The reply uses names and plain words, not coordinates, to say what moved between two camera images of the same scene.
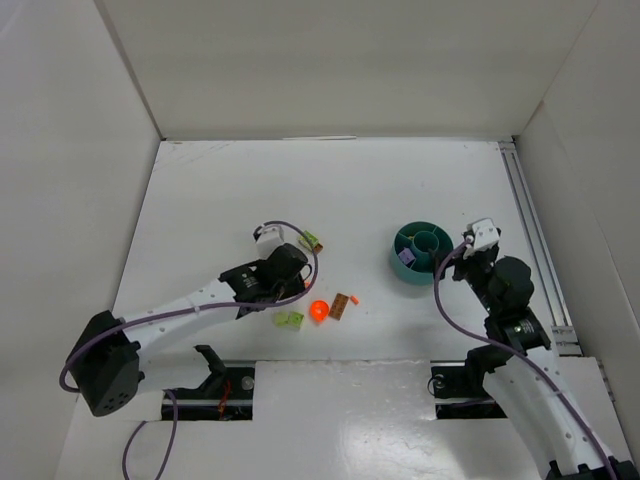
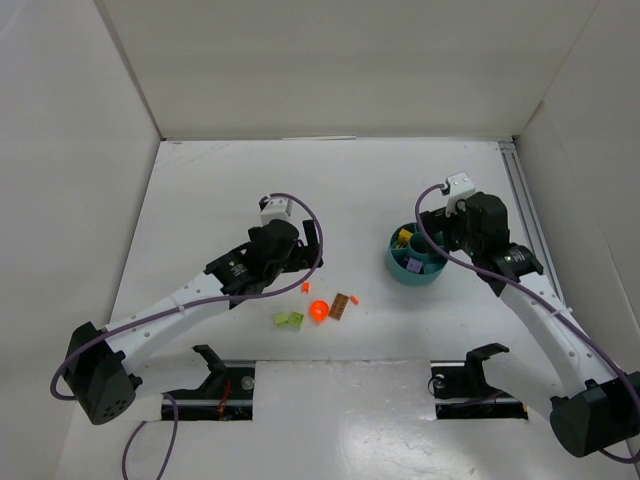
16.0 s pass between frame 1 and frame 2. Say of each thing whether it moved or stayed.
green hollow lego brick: stayed
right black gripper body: moved
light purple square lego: moved
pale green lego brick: stayed
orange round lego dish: stayed
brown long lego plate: stayed
